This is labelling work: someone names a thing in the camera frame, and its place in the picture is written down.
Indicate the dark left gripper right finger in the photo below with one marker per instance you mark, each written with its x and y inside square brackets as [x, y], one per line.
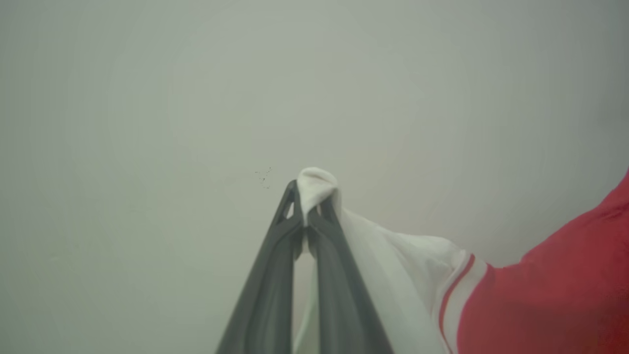
[344, 305]

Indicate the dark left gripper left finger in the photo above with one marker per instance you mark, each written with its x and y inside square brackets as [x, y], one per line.
[268, 295]

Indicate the red and white jersey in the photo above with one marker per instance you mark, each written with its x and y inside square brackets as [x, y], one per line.
[540, 295]

